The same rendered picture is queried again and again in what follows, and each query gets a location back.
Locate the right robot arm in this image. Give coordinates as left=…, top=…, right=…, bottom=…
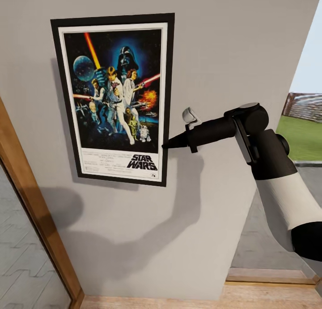
left=161, top=102, right=322, bottom=279

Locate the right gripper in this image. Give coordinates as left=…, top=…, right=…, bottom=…
left=161, top=120, right=221, bottom=153

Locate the poster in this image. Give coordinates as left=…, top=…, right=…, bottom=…
left=50, top=13, right=175, bottom=187

